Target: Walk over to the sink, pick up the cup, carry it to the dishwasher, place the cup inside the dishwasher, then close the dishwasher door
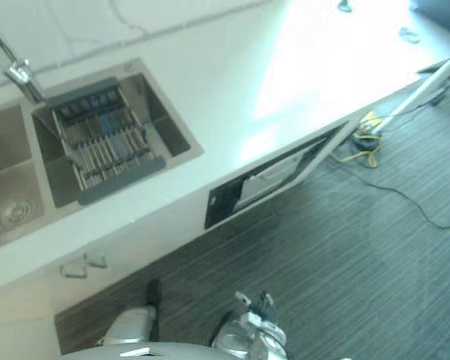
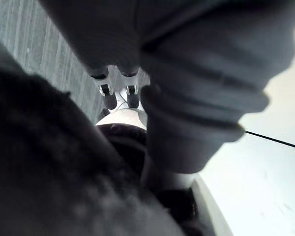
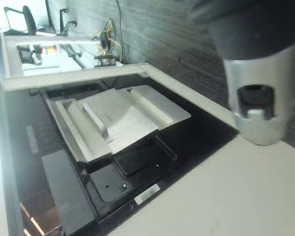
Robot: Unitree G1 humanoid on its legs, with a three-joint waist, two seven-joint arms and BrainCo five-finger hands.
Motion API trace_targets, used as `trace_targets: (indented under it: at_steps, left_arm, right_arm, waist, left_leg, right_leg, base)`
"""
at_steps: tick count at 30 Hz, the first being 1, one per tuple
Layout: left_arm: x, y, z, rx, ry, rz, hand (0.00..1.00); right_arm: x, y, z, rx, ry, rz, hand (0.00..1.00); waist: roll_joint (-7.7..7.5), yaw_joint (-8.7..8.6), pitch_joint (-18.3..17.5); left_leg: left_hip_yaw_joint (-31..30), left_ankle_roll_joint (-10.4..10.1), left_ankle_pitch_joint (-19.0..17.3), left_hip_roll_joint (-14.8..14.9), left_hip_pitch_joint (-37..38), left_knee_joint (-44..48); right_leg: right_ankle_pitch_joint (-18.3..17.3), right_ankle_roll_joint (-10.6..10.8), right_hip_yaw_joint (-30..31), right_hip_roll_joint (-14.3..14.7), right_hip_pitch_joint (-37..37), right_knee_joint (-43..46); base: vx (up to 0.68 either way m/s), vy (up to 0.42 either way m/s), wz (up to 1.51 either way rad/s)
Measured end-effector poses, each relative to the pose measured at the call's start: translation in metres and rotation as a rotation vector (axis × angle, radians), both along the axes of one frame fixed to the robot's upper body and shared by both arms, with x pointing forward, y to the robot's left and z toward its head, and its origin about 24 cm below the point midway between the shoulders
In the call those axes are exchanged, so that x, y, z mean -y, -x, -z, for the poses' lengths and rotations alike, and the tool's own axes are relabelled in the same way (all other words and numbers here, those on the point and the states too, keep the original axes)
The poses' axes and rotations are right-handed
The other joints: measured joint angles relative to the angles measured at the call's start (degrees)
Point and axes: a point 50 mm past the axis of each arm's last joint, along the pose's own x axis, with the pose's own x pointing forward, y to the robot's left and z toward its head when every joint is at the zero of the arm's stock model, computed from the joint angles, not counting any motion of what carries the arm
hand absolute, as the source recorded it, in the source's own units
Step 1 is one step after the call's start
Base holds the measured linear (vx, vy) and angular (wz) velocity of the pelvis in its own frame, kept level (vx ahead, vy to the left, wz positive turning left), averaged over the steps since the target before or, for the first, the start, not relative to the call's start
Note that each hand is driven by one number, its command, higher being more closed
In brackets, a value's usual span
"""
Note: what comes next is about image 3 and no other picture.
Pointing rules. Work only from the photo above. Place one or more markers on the grey metal appliance lid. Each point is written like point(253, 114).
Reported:
point(127, 115)

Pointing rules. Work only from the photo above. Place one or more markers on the black glass appliance top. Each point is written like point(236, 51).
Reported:
point(199, 137)

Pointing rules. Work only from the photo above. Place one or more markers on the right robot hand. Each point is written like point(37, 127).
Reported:
point(258, 73)

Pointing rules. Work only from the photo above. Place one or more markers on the red and yellow small item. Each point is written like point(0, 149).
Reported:
point(50, 49)

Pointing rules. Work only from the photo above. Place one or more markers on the white label plate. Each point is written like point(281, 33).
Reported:
point(147, 194)

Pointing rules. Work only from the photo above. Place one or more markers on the dark grey flat panel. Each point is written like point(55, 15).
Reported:
point(66, 191)

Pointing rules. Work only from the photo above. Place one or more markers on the small silver screw knob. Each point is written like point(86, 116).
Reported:
point(124, 186)

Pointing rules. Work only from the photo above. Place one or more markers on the black office chair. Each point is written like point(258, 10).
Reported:
point(29, 19)

